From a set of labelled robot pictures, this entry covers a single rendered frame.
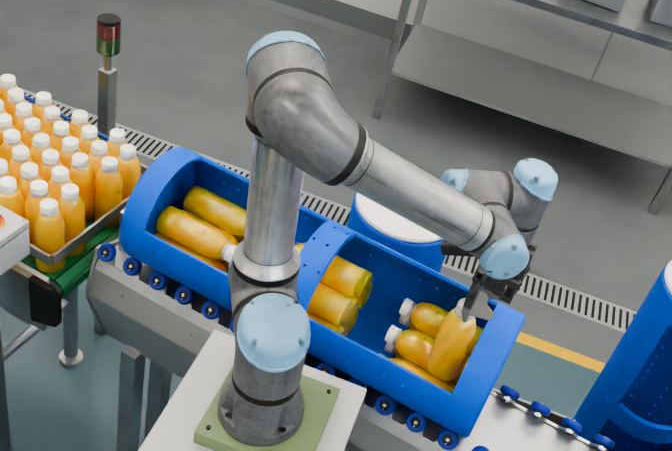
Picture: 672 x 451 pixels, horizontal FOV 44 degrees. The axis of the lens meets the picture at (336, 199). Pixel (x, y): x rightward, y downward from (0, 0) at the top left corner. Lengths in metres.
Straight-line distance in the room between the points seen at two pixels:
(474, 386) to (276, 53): 0.81
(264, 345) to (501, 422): 0.80
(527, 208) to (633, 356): 1.12
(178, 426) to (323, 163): 0.61
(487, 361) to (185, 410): 0.58
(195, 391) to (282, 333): 0.29
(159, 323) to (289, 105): 1.05
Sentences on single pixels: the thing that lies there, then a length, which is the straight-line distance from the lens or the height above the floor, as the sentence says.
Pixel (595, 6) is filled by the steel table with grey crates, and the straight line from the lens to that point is 4.17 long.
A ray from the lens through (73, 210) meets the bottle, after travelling 2.06.
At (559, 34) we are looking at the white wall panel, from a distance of 5.07.
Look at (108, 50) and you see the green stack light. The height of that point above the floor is 1.18.
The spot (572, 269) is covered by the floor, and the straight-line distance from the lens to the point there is 3.98.
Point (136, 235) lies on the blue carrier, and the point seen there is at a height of 1.11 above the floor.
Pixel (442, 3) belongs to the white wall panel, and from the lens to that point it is 5.11.
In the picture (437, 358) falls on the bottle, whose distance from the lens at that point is 1.73.
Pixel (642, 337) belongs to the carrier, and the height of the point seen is 0.86.
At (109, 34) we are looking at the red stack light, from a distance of 2.38.
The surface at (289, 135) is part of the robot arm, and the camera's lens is 1.11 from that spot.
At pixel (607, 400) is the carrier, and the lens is 2.63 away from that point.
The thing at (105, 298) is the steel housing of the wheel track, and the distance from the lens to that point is 2.13.
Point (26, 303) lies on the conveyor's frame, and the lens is 2.19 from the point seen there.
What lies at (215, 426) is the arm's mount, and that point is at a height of 1.18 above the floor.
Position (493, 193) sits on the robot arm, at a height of 1.62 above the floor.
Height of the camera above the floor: 2.40
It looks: 38 degrees down
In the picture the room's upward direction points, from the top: 14 degrees clockwise
